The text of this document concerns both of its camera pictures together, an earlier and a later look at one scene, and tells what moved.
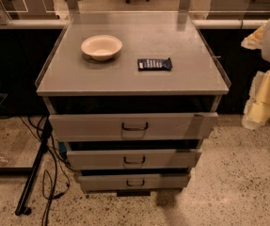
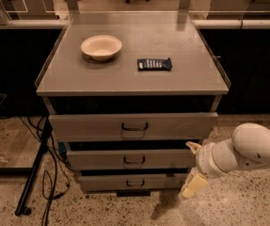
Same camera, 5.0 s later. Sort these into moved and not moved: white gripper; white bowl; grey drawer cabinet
Moved: white gripper
Not moved: white bowl; grey drawer cabinet
